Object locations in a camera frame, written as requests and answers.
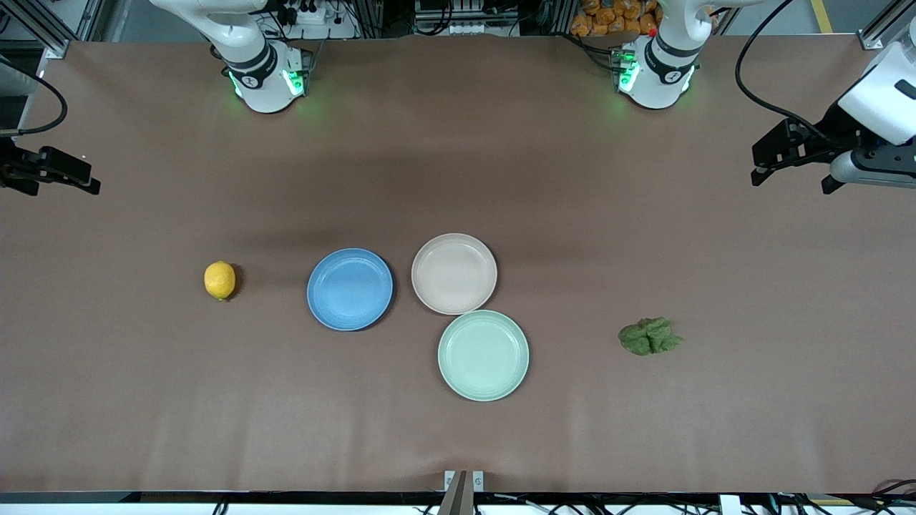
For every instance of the metal table edge bracket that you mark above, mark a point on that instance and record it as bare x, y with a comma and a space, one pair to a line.
478, 481

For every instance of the blue plate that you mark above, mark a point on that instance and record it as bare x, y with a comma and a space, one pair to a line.
350, 290

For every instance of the bag of orange fruits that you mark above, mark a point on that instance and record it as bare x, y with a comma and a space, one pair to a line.
608, 16

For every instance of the light green plate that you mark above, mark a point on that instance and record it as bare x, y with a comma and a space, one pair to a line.
483, 355

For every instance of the yellow lemon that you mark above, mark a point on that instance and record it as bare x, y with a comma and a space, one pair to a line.
220, 280

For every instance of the aluminium frame profile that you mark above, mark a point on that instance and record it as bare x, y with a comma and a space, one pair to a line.
56, 48
874, 37

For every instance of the green lettuce leaf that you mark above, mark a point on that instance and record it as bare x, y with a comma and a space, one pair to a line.
647, 337

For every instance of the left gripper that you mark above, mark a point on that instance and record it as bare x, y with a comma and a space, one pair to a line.
830, 134

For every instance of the beige plate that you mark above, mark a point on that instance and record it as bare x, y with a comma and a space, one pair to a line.
454, 274

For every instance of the white power strip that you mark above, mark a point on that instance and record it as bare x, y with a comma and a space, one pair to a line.
304, 13

